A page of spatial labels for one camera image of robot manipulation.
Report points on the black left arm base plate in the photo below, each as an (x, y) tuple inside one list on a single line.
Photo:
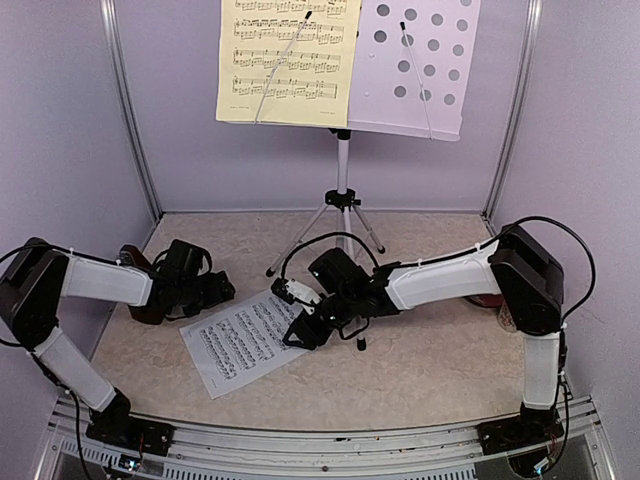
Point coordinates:
[(143, 436)]

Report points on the floral ceramic mug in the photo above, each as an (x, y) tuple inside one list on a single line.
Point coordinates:
[(505, 319)]

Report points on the white perforated music stand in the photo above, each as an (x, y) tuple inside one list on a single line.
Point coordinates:
[(410, 77)]

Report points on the yellow sheet music page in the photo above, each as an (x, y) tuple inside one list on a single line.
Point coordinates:
[(287, 62)]

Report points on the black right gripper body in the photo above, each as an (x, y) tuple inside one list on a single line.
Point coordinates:
[(340, 308)]

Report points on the aluminium front rail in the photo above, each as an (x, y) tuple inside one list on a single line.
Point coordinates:
[(453, 451)]

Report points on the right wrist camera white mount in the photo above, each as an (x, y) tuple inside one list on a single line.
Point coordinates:
[(292, 291)]

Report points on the brown wooden metronome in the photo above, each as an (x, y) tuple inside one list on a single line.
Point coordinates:
[(142, 305)]

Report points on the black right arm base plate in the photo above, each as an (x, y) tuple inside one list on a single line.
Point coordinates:
[(513, 433)]

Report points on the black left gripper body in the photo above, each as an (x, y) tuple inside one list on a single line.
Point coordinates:
[(193, 298)]

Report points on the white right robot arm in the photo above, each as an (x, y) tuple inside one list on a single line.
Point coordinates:
[(512, 265)]

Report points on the left aluminium corner post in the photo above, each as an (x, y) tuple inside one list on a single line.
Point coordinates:
[(116, 53)]

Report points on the red floral coaster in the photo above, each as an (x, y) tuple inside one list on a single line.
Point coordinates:
[(486, 301)]

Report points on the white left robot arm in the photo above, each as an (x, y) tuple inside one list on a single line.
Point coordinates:
[(179, 284)]

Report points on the white sheet music page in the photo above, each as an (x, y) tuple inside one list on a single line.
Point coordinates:
[(242, 343)]

